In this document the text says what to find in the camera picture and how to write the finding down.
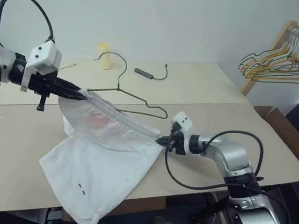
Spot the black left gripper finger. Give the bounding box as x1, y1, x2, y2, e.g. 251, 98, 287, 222
56, 87, 91, 103
55, 77, 88, 95

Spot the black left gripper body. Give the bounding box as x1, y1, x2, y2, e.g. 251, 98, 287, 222
26, 67, 63, 114

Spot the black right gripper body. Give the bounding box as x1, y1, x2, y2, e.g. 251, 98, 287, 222
165, 122, 192, 157

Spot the olive green wire hanger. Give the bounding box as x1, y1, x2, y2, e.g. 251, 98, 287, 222
88, 49, 176, 120

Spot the white shorts garment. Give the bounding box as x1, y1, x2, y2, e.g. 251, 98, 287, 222
31, 83, 170, 224

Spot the pale yellow cylindrical container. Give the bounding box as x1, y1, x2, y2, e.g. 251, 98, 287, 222
94, 41, 115, 71

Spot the brown cardboard box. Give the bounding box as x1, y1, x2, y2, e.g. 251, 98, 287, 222
247, 103, 299, 165

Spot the wooden clothes rack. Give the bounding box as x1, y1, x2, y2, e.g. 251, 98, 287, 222
239, 15, 299, 103

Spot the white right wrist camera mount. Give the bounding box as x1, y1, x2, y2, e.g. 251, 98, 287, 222
170, 110, 195, 137

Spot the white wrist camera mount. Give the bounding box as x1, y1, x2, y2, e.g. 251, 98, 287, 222
19, 38, 64, 96
170, 110, 195, 137

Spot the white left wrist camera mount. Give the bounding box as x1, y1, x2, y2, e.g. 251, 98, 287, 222
19, 38, 64, 96

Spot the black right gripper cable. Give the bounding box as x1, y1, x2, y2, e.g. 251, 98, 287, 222
161, 143, 264, 198

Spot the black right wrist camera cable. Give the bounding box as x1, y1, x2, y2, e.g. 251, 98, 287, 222
200, 126, 267, 182

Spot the grey USB hub with cable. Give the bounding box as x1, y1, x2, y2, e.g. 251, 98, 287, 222
133, 59, 170, 82

